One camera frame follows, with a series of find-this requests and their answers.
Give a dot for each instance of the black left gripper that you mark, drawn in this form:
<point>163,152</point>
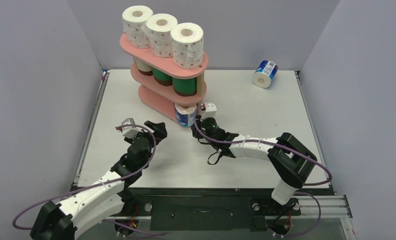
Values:
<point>159,130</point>

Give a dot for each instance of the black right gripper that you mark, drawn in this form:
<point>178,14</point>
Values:
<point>197,122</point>

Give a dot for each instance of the blue Tempo packaged roll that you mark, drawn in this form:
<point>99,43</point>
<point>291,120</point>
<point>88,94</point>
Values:
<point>185,114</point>

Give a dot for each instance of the green brown roll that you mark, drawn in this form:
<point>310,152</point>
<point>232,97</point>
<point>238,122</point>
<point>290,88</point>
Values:
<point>185,87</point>
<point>161,77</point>

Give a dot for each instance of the pink three-tier wooden shelf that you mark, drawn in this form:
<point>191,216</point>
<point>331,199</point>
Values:
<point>156,96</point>

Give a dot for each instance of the cream brown paper roll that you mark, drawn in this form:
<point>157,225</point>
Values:
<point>143,67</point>

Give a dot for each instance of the blue white packaged roll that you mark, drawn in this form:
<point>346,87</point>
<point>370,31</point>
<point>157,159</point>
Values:
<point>265,73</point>

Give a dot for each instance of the white dotted toilet roll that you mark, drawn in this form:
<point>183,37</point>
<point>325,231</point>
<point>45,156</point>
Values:
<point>187,45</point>
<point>134,18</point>
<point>158,28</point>

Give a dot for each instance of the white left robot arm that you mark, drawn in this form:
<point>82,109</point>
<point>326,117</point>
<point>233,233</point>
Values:
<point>71,217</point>

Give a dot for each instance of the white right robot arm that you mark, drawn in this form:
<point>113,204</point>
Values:
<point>290,158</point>

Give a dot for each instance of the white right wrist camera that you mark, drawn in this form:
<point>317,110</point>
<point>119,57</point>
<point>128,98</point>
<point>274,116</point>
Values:
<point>208,110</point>

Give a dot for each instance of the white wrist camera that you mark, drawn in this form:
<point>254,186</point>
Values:
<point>208,110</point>
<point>128,128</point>

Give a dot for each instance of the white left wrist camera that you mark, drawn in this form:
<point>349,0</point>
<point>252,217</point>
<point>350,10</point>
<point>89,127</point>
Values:
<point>128,128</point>

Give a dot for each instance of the aluminium table edge rail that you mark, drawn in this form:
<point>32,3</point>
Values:
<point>91,125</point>

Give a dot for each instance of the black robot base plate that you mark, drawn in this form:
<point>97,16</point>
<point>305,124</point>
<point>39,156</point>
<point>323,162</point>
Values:
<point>202,209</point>

